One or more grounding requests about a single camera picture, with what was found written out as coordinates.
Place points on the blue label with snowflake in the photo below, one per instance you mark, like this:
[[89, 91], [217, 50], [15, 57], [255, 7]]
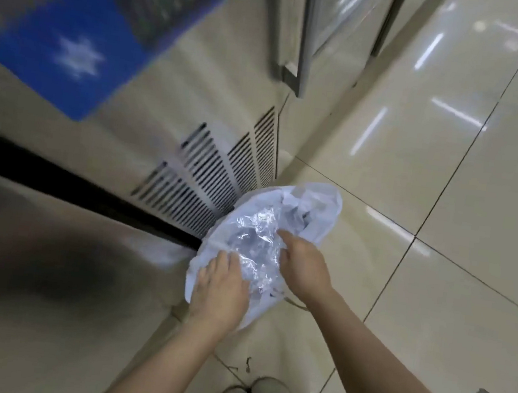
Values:
[[70, 48]]

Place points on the metal framed glass door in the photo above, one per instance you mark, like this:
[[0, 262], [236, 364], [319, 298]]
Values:
[[332, 19]]

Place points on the person's left forearm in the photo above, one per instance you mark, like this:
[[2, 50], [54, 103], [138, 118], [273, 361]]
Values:
[[163, 361]]

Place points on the clear crumpled plastic wrap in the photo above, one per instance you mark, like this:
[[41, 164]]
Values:
[[257, 245]]

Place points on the person's right fingers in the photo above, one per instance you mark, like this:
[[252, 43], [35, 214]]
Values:
[[287, 244]]

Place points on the person's right forearm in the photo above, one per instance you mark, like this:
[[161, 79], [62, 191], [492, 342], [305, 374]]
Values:
[[383, 374]]

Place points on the person's left hand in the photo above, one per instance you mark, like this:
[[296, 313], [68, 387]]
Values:
[[221, 293]]

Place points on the person's left fingers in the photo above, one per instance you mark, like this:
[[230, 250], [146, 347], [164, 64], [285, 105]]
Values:
[[223, 260]]

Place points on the stainless steel freezer cabinet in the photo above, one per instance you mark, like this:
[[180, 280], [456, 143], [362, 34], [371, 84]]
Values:
[[100, 184]]

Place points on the white plastic bag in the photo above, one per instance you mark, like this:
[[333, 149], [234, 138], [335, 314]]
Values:
[[318, 210]]

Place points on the person's right hand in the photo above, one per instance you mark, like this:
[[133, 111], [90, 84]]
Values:
[[304, 270]]

